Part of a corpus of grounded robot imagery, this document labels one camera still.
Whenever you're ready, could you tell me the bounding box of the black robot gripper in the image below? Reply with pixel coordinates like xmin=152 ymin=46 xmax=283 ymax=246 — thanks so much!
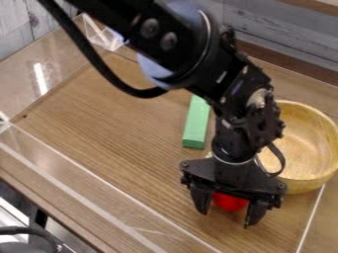
xmin=179 ymin=157 xmax=286 ymax=227

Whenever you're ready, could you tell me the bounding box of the red plush strawberry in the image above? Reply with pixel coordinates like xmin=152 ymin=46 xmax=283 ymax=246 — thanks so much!
xmin=212 ymin=193 xmax=248 ymax=211

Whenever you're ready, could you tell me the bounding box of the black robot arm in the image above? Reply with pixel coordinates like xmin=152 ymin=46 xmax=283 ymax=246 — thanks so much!
xmin=39 ymin=0 xmax=286 ymax=225

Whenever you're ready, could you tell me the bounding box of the green foam block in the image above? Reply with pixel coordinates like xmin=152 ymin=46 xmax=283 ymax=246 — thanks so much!
xmin=181 ymin=96 xmax=210 ymax=149

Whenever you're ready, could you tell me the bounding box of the wooden bowl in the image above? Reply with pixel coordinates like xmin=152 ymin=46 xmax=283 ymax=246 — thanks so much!
xmin=259 ymin=99 xmax=338 ymax=195

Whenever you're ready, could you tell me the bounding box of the clear acrylic front barrier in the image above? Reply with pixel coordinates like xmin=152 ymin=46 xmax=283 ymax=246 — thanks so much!
xmin=0 ymin=113 xmax=220 ymax=253

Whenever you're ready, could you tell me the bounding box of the black metal table frame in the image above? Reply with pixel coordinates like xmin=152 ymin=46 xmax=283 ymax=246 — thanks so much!
xmin=28 ymin=208 xmax=85 ymax=253

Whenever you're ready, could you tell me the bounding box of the black cable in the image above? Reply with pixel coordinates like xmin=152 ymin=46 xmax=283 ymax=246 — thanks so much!
xmin=0 ymin=225 xmax=57 ymax=253

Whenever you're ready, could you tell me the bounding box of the clear acrylic corner bracket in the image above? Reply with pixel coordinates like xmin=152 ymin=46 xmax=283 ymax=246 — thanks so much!
xmin=81 ymin=14 xmax=124 ymax=51

